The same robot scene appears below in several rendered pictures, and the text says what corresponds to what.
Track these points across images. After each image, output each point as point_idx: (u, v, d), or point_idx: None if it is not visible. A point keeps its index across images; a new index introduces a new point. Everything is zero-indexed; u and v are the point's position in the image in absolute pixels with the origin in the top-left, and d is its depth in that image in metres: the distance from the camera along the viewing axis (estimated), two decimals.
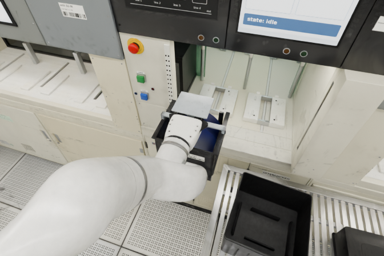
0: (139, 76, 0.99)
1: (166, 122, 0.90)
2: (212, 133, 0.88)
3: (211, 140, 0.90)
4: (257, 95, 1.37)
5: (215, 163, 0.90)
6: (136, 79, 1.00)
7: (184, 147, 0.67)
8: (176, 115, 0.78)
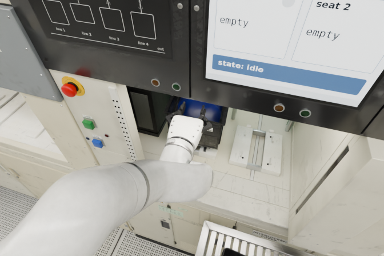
0: (85, 122, 0.74)
1: (175, 98, 0.97)
2: (217, 107, 0.96)
3: (216, 113, 0.98)
4: (248, 130, 1.13)
5: (221, 133, 1.00)
6: (83, 124, 0.75)
7: (188, 147, 0.67)
8: (172, 115, 0.78)
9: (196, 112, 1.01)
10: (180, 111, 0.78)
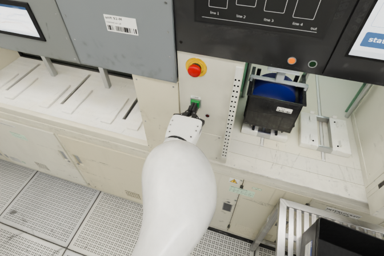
0: (194, 102, 0.81)
1: None
2: (292, 92, 1.04)
3: (290, 99, 1.06)
4: (312, 116, 1.20)
5: None
6: (190, 104, 0.83)
7: None
8: (180, 116, 0.78)
9: None
10: (187, 112, 0.78)
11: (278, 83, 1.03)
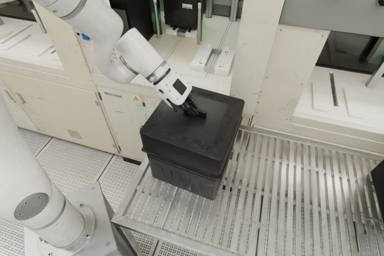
0: None
1: None
2: None
3: None
4: (208, 48, 1.41)
5: None
6: None
7: None
8: (178, 107, 0.78)
9: None
10: None
11: None
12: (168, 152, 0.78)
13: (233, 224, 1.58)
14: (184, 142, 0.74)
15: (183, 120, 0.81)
